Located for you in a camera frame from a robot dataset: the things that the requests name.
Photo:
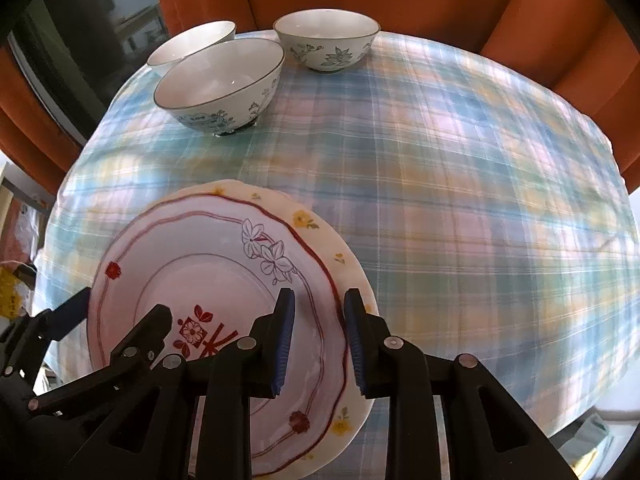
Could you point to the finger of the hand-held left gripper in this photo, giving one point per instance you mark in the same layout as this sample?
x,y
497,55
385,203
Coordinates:
x,y
70,312
145,335

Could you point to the white bowl blue flower print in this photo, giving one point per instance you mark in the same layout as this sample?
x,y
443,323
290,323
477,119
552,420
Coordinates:
x,y
325,55

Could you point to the dark glass window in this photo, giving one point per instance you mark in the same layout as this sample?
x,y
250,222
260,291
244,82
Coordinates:
x,y
65,35

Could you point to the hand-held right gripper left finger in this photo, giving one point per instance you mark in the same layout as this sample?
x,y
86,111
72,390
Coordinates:
x,y
284,340

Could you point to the scalloped plate red pattern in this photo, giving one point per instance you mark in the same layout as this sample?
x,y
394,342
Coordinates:
x,y
210,280

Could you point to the large plate yellow flowers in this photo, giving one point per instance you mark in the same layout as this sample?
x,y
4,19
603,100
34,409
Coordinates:
x,y
320,237

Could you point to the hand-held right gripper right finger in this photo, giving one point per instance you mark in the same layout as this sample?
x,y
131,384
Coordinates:
x,y
356,340

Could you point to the white bowl blue landscape print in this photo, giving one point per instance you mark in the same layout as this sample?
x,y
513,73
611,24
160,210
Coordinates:
x,y
215,80

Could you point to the yellow plastic bag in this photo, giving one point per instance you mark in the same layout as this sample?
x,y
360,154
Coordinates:
x,y
12,295

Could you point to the plaid pastel tablecloth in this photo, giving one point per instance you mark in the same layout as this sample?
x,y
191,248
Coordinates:
x,y
450,210

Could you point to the white blue-patterned bowl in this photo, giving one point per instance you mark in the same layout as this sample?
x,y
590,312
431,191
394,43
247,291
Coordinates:
x,y
190,40

